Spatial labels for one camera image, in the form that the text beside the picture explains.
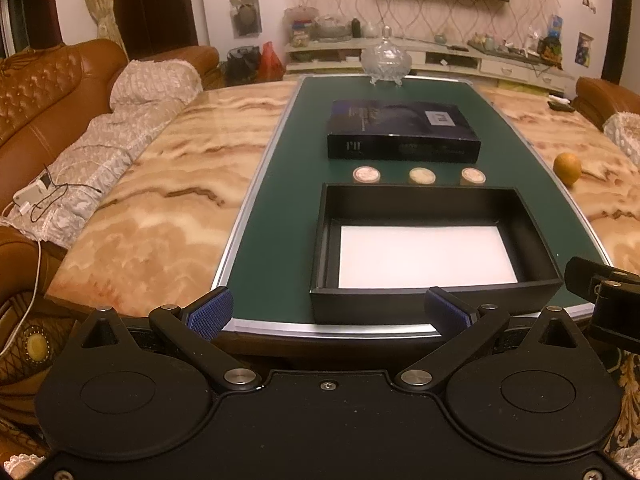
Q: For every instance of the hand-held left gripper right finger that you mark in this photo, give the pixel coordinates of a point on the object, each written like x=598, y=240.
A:
x=447, y=310

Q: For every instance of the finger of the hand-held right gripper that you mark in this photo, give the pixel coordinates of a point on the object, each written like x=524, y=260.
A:
x=585, y=272

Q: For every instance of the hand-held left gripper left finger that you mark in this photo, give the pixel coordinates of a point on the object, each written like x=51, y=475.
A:
x=212, y=312

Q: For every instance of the black box base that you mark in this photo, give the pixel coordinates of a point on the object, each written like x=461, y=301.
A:
x=430, y=300

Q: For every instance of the round coin capsule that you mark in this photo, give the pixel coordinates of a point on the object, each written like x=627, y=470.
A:
x=366, y=175
x=473, y=176
x=422, y=175

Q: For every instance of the dark printed box lid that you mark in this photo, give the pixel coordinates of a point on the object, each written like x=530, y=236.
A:
x=400, y=127

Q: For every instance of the marble desktop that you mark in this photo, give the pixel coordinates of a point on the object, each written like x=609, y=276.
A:
x=165, y=185

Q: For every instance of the white box liner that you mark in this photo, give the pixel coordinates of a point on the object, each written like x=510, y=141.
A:
x=425, y=257

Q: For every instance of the patterned rug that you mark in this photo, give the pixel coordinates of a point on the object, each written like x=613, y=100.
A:
x=627, y=400

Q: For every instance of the orange fruit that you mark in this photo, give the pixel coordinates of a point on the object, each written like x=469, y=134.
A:
x=567, y=169

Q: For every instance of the lace armchair cover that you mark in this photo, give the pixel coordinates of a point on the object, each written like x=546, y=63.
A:
x=622, y=135

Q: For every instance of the black remote control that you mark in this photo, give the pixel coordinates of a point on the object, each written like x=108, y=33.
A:
x=560, y=105

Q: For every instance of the brown leather armchair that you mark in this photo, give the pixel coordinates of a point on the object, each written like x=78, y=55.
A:
x=600, y=100

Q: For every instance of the white lace sofa cover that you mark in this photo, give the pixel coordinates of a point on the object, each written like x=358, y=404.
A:
x=115, y=145

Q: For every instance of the white power adapter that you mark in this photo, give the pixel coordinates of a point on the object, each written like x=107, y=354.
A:
x=32, y=192

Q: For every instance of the colourful packet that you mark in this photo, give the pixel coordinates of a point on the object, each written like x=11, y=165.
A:
x=550, y=42

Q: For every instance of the black bag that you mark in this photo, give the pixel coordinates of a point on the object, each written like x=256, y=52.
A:
x=242, y=65

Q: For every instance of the white television cabinet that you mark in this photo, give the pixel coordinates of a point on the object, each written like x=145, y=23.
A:
x=450, y=57

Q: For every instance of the red plastic bag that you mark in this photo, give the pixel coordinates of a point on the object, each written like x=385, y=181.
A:
x=271, y=62

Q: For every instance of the lidded crystal glass bowl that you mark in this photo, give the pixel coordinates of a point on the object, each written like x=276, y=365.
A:
x=386, y=57

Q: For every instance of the brown leather sofa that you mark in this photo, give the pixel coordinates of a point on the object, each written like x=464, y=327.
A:
x=45, y=95

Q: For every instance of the dark bottle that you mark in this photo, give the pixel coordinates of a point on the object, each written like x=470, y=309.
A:
x=356, y=27

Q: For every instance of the dark wooden door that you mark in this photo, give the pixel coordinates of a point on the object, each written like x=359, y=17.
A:
x=155, y=5

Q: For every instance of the beige curtain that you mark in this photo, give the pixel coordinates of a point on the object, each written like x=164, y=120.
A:
x=102, y=5

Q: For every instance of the green board with metal frame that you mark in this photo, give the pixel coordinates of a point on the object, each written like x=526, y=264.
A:
x=280, y=210

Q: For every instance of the blue wall poster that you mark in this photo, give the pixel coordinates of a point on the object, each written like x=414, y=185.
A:
x=584, y=50

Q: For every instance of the wall niche with vase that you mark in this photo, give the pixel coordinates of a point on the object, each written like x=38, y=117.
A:
x=245, y=16

